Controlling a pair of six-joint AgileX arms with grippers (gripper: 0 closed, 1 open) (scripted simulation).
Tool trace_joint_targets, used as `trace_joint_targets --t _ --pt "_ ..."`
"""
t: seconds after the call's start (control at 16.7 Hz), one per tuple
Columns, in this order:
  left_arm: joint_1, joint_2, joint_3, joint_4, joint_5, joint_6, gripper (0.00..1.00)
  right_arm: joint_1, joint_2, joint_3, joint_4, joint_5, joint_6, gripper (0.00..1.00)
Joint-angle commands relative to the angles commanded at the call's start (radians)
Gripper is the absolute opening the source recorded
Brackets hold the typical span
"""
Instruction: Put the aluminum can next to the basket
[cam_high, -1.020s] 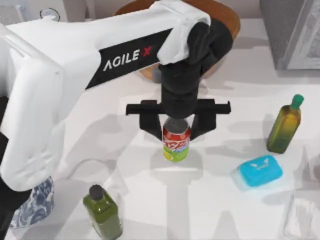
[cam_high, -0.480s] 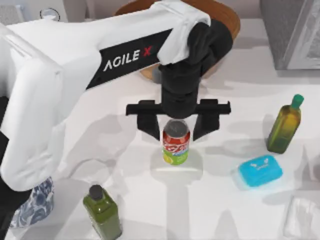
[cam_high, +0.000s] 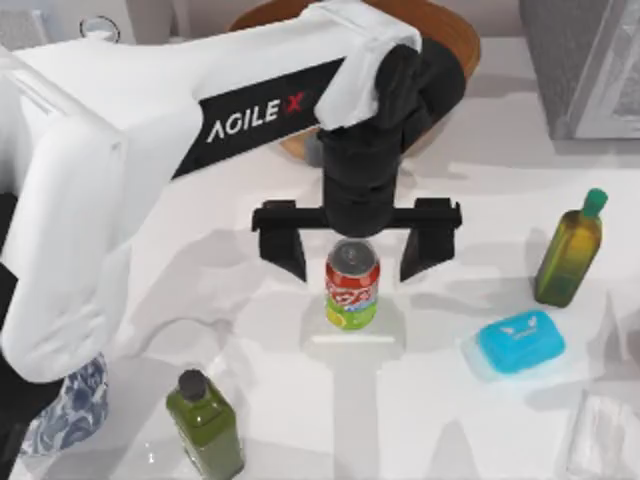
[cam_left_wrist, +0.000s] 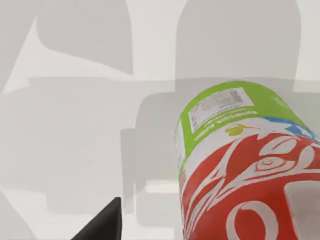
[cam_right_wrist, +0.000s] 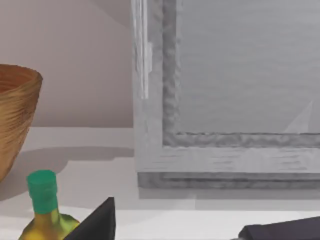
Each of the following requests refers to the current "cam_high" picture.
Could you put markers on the red and green can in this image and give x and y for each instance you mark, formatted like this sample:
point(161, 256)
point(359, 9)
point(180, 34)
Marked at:
point(351, 292)

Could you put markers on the blue soap box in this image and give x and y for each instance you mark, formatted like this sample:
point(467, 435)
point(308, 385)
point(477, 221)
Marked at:
point(520, 342)

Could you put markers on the olive bottle with green cap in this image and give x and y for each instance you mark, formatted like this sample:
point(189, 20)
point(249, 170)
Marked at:
point(567, 260)

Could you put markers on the green bottle with black cap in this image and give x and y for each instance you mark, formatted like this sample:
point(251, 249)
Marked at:
point(205, 430)

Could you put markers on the round wooden basket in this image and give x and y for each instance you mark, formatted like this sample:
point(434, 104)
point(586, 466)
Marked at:
point(450, 35)

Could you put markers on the grey cabinet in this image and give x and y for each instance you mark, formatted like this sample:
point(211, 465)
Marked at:
point(565, 65)

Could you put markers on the blue and white patterned cup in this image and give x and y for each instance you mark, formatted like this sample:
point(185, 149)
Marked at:
point(75, 410)

